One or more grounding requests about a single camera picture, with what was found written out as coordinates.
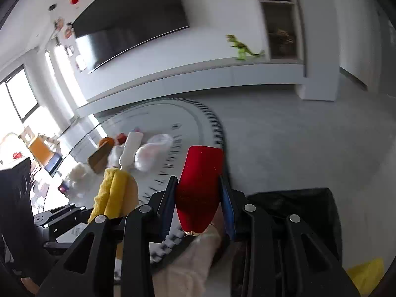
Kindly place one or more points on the red toy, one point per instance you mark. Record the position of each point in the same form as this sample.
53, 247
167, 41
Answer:
120, 138

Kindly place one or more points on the white shelf unit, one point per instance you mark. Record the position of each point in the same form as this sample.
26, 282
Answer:
280, 15

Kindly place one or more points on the dried plant decoration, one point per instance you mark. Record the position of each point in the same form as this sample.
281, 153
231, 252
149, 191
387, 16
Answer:
281, 38

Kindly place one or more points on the orange peel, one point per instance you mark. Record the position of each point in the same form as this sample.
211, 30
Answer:
106, 142

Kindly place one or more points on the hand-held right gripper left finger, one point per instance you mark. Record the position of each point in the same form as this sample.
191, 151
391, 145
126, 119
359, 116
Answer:
167, 210

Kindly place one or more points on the black television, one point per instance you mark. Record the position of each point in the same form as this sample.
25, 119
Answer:
130, 15

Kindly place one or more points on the beige cloth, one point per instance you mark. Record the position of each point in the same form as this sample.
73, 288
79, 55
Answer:
185, 263

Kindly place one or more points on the window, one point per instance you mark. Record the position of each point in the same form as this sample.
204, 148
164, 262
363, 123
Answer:
18, 96

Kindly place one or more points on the white plastic bottle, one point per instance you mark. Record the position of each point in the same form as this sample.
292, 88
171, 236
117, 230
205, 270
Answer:
131, 148

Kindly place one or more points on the brown cardboard piece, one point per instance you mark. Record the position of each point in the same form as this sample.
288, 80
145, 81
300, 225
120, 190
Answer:
100, 159

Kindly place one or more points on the green toy dinosaur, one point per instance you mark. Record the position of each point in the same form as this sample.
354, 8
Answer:
238, 45

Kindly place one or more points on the round white printed rug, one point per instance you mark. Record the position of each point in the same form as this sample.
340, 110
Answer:
161, 120

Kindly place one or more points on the orange wooden chair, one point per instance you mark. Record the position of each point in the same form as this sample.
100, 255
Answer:
40, 148

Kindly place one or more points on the yellow plastic bag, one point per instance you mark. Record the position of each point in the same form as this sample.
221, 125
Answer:
368, 273

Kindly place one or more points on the pink toy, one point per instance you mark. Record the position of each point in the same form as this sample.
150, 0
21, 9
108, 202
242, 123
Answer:
136, 130

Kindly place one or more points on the yellow sponge cloth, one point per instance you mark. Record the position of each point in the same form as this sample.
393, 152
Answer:
113, 191

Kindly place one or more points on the white plastic bag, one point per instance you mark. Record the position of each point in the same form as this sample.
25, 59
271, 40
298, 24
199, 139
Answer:
154, 151

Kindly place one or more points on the red cup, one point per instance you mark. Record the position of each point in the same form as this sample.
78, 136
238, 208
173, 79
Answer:
199, 188

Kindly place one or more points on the white low cabinet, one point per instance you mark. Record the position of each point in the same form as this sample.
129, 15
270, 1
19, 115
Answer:
185, 77

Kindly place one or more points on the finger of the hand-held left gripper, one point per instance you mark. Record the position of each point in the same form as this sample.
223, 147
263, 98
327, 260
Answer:
58, 215
63, 239

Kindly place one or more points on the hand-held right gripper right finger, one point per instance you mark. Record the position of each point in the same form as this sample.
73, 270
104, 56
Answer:
228, 213

